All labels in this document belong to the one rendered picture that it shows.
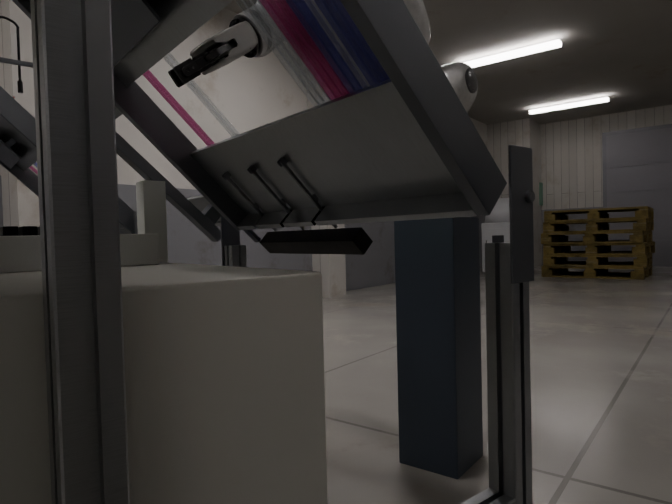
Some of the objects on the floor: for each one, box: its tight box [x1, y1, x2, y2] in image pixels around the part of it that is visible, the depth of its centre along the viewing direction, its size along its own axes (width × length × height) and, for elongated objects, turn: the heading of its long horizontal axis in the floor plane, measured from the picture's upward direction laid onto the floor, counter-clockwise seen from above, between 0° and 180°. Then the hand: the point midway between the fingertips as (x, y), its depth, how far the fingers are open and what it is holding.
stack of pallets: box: [541, 206, 655, 280], centre depth 730 cm, size 135×97×96 cm
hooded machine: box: [481, 198, 510, 272], centre depth 794 cm, size 70×56×121 cm
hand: (184, 72), depth 90 cm, fingers closed, pressing on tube
